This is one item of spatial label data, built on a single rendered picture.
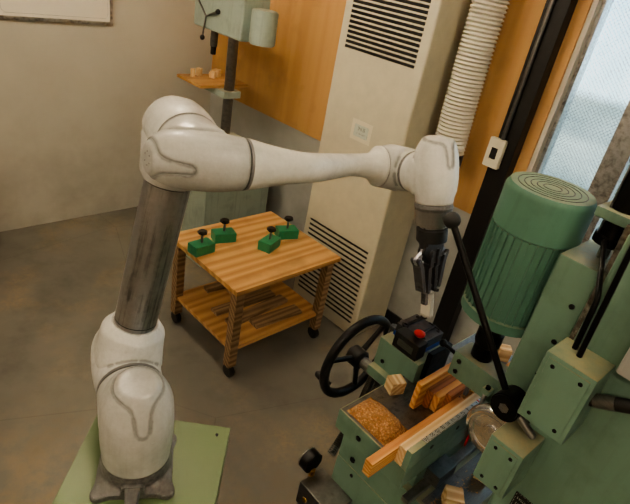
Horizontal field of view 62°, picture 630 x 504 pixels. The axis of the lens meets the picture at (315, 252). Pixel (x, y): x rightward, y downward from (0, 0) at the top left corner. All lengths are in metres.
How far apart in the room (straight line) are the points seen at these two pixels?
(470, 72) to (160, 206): 1.65
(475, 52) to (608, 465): 1.75
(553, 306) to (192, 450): 0.92
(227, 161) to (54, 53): 2.68
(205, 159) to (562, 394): 0.74
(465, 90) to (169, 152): 1.72
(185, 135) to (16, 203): 2.87
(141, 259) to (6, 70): 2.41
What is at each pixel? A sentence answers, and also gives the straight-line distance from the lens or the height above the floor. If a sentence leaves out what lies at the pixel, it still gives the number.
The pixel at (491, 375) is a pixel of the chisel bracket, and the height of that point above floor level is 1.07.
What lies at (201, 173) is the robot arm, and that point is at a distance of 0.96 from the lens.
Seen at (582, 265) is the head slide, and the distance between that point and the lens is 1.07.
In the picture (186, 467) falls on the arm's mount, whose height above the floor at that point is 0.69.
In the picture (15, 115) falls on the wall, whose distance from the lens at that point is 3.58.
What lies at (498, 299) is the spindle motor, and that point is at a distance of 1.15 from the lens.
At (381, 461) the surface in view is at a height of 0.93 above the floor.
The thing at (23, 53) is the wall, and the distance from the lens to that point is 3.52.
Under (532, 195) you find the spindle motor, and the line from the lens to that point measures 1.06.
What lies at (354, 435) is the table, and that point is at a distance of 1.31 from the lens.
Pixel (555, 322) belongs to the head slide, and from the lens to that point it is 1.12.
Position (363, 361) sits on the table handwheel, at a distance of 1.57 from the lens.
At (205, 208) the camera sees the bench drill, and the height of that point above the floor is 0.42.
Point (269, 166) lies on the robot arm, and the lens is 1.00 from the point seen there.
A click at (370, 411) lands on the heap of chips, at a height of 0.93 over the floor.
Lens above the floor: 1.81
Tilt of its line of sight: 29 degrees down
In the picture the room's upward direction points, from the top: 11 degrees clockwise
